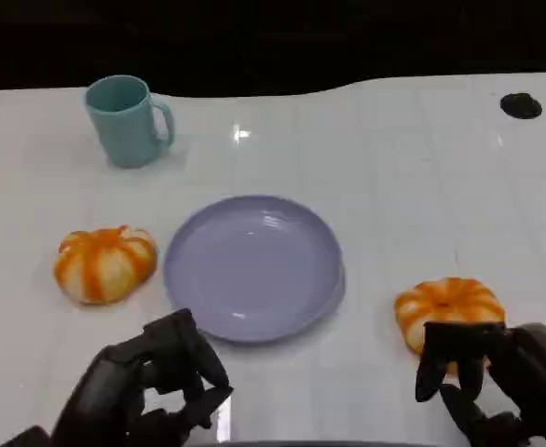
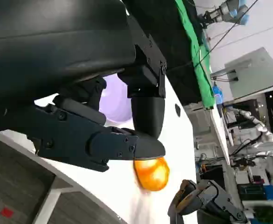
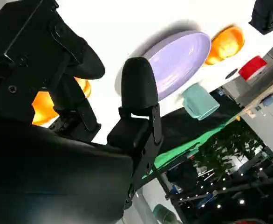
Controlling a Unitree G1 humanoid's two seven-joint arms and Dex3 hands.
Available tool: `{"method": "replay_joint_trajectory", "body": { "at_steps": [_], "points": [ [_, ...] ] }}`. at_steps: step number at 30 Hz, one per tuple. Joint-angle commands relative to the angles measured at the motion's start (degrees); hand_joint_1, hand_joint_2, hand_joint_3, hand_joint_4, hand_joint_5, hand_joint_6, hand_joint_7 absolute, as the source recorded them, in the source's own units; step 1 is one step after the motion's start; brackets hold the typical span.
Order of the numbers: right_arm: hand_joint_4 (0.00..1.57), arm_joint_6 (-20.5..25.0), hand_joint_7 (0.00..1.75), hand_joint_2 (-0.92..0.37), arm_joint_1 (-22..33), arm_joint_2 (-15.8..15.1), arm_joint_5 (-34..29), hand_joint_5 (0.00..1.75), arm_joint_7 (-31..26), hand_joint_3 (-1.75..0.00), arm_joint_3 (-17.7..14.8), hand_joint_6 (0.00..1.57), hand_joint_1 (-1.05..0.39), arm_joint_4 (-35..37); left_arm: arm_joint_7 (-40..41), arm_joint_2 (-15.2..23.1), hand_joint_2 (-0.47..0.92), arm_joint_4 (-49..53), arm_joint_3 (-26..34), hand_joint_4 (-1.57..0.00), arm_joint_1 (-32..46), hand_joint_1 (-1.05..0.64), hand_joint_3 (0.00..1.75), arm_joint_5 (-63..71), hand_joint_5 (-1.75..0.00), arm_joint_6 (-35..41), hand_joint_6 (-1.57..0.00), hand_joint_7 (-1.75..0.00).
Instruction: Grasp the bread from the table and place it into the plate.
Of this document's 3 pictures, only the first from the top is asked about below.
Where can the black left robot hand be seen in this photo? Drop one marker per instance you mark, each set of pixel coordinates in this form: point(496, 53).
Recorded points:
point(128, 377)

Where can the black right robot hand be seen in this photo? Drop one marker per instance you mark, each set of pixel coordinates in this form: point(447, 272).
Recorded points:
point(529, 372)

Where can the orange white toy bread roll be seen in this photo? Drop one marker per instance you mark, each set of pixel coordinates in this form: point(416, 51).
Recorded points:
point(103, 267)
point(450, 300)

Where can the lilac plate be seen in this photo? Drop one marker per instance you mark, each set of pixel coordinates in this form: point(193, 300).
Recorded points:
point(249, 270)

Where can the pale green mug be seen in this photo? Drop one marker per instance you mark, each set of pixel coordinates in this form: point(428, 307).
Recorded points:
point(124, 125)

